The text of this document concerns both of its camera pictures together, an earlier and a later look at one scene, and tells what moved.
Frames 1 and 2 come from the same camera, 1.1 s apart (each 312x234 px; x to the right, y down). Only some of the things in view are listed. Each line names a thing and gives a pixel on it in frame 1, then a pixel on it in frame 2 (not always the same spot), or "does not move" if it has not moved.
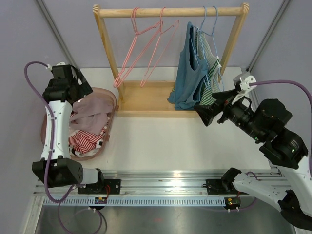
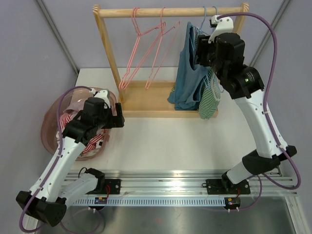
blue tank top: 191,73 does not move
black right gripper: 207,112 → 203,47
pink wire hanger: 115,85 → 161,27
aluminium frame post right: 268,35 does not move
